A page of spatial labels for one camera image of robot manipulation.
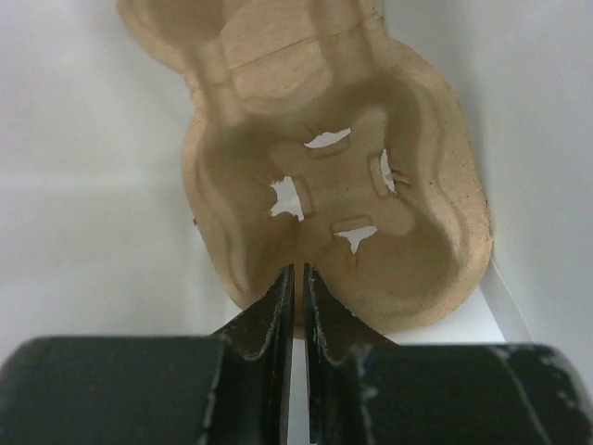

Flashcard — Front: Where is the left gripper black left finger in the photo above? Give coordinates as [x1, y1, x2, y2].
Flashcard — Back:
[1, 266, 295, 444]

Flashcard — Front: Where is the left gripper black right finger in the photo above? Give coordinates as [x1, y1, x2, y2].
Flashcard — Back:
[303, 265, 587, 444]

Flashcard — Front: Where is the white and blue paper bag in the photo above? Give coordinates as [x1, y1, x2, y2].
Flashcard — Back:
[0, 0, 593, 347]

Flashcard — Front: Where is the brown cardboard cup carrier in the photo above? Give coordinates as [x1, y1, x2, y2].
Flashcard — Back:
[117, 1, 493, 334]

